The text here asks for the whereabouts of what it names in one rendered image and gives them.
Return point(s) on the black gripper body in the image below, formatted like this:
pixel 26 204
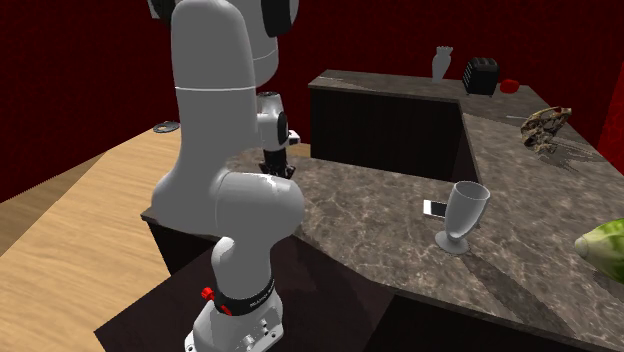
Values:
pixel 276 164

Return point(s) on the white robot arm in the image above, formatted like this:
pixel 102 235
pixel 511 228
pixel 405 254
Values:
pixel 214 146

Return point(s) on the grey round disc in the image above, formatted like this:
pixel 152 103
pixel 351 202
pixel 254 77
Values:
pixel 166 127

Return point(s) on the dark robot stand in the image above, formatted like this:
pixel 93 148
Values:
pixel 312 312

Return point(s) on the white smartphone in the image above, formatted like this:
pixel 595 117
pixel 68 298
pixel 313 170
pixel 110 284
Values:
pixel 434 208

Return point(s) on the grey goblet cup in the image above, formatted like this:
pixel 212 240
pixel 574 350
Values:
pixel 463 207

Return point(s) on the grey fluted vase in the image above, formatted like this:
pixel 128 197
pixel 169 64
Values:
pixel 441 63

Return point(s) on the black toaster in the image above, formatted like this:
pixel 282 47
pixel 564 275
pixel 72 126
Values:
pixel 480 75

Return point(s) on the red round object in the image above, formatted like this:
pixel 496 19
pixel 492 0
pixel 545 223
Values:
pixel 509 86

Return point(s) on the brown skull figure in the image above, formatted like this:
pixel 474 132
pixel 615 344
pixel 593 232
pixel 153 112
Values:
pixel 543 128

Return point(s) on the green lettuce head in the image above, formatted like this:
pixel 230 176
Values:
pixel 604 246

